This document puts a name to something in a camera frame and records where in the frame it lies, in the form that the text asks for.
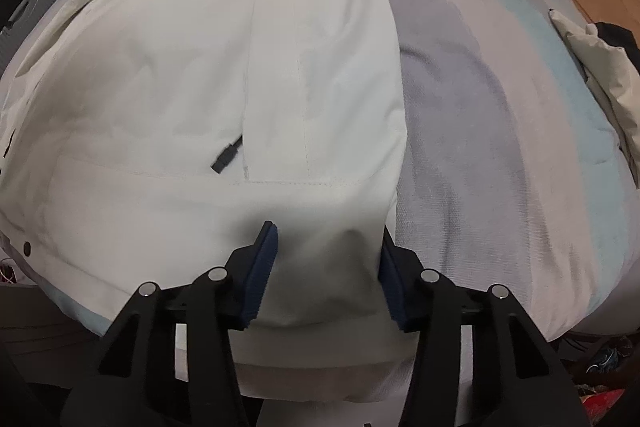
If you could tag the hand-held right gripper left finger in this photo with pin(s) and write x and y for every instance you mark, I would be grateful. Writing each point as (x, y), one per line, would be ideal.
(255, 287)

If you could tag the silver hard case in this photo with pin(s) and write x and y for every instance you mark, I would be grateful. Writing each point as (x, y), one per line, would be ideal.
(30, 7)

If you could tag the colourful patterned cloth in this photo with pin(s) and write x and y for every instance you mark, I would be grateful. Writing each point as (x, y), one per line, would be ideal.
(610, 399)

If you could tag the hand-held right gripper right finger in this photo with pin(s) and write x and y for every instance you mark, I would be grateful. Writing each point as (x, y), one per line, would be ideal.
(392, 292)

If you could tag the white and black hooded jacket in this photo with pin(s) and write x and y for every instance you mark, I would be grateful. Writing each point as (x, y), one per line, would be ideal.
(175, 82)

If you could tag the beige and black jacket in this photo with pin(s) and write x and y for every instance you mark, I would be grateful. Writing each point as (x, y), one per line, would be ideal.
(610, 82)

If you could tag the bed with striped sheet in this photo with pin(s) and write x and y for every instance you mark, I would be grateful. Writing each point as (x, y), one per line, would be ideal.
(475, 107)

